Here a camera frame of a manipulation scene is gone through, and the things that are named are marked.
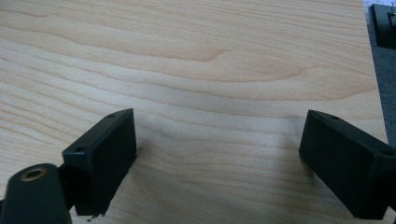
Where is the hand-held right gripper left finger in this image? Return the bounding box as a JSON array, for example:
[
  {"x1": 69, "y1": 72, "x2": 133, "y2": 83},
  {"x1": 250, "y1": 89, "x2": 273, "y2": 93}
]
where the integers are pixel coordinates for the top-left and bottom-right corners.
[{"x1": 62, "y1": 107, "x2": 138, "y2": 217}]

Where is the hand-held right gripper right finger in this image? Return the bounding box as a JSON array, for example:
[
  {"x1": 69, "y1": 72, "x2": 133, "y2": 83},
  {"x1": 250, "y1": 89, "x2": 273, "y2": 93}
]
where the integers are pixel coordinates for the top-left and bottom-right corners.
[{"x1": 298, "y1": 108, "x2": 396, "y2": 221}]

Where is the black metal stand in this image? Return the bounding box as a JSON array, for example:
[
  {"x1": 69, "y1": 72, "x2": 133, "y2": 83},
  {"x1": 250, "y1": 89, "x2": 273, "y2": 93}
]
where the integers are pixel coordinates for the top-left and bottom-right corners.
[{"x1": 369, "y1": 3, "x2": 396, "y2": 50}]

